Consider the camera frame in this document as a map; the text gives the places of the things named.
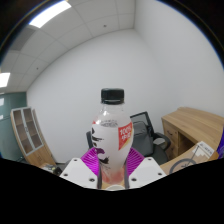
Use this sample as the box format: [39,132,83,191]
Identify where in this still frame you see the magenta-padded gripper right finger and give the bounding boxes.
[125,147,168,190]

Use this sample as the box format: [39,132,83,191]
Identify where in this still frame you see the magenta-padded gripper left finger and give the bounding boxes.
[59,147,102,189]

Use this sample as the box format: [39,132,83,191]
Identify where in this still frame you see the clear black-capped drink bottle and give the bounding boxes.
[90,87,134,185]

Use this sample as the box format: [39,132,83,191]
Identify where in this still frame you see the grey backpack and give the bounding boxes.
[131,121,156,156]

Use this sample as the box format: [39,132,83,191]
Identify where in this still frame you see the wooden glass-door shelf cabinet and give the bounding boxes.
[9,106,57,168]

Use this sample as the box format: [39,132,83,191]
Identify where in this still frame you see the wooden side desk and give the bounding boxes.
[161,106,224,162]

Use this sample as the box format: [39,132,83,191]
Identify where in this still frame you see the long ceiling light panel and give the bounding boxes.
[0,72,12,89]
[28,0,73,29]

